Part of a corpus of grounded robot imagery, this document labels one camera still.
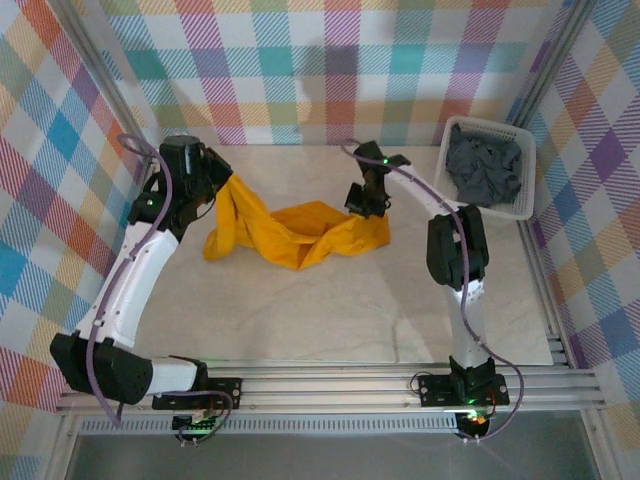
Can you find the aluminium side frame rail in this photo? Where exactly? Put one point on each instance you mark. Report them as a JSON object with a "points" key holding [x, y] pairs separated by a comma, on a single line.
{"points": [[547, 300]]}

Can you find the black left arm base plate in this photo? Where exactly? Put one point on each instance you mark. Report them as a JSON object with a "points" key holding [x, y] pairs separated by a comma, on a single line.
{"points": [[225, 387]]}

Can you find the grey crumpled t-shirt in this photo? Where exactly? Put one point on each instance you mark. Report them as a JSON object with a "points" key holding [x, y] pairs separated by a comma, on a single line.
{"points": [[480, 170]]}

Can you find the yellow t-shirt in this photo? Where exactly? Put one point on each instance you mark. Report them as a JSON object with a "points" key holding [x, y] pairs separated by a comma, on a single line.
{"points": [[300, 235]]}

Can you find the aluminium frame post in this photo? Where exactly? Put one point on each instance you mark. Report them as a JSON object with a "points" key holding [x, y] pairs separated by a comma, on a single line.
{"points": [[100, 80], [550, 65]]}

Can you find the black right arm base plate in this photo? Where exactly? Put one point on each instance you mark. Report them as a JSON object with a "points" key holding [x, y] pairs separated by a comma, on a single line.
{"points": [[435, 391]]}

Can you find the white plastic basket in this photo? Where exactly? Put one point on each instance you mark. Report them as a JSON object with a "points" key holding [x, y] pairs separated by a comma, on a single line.
{"points": [[526, 165]]}

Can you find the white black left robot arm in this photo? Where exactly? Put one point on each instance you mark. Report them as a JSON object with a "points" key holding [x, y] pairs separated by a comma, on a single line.
{"points": [[145, 272]]}

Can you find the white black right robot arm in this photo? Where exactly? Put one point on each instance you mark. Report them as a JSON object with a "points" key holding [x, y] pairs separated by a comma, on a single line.
{"points": [[468, 310]]}

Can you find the blue object at edge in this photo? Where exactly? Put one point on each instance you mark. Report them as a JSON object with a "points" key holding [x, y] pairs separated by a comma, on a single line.
{"points": [[320, 65]]}

